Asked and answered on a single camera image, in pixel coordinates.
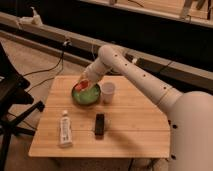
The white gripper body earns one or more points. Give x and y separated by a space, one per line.
89 75

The red orange pepper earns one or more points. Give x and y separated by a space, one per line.
81 85

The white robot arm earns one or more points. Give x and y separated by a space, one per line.
190 114

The green ceramic bowl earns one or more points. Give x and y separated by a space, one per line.
86 97

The white tube with cap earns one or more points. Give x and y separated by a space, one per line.
65 130

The wooden table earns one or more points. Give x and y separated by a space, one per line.
130 126

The white object on ledge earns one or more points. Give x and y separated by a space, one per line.
35 19

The black office chair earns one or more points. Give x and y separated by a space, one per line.
12 91

